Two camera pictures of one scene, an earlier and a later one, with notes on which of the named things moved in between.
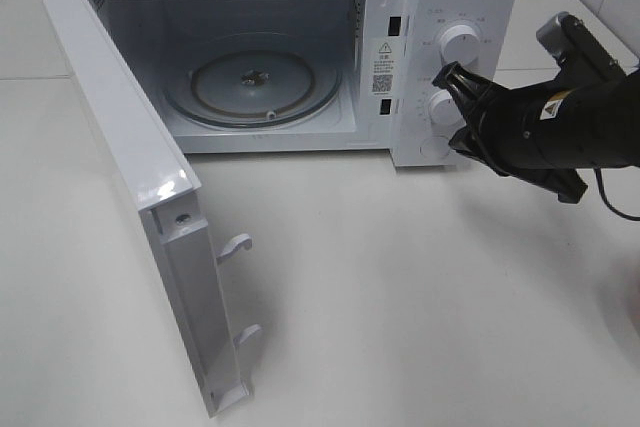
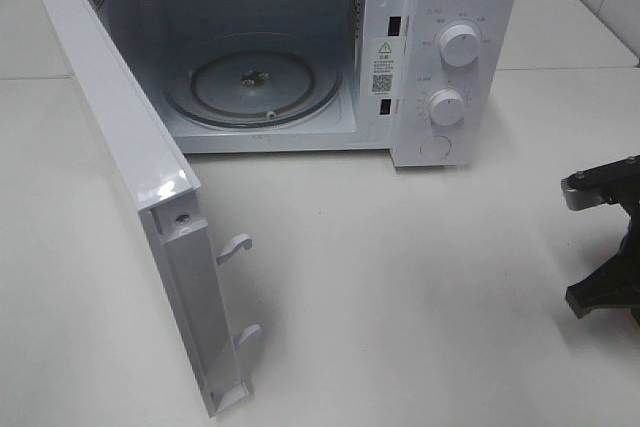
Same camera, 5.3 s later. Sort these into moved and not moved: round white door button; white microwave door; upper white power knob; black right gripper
Moved: black right gripper
Not moved: upper white power knob; white microwave door; round white door button
